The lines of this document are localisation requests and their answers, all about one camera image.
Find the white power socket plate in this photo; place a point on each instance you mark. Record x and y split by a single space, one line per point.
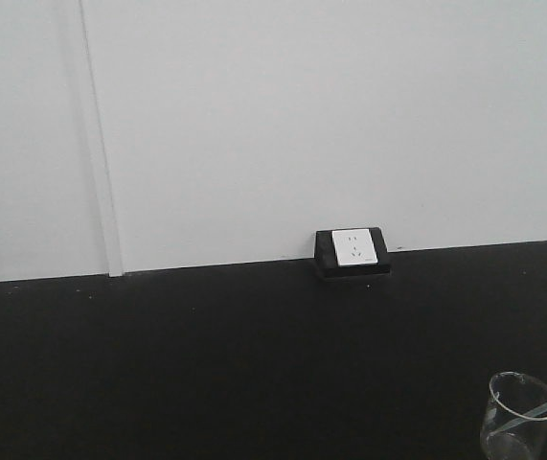
354 247

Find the clear glass beaker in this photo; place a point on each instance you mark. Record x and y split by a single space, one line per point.
510 430

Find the black socket housing box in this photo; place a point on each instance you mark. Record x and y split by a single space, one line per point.
325 259

